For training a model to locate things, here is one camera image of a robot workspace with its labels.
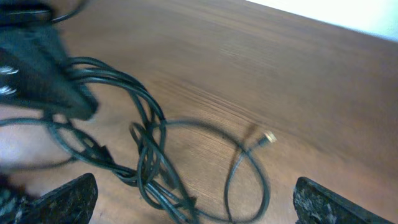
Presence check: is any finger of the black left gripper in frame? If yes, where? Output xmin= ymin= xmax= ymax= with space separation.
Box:
xmin=1 ymin=26 xmax=98 ymax=120

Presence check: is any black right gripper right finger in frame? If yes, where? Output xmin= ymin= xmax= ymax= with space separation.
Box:
xmin=293 ymin=177 xmax=393 ymax=224

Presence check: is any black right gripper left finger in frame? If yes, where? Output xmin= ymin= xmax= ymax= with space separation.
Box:
xmin=1 ymin=173 xmax=98 ymax=224

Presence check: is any black cable bundle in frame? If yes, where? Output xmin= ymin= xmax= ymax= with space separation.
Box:
xmin=0 ymin=55 xmax=278 ymax=224

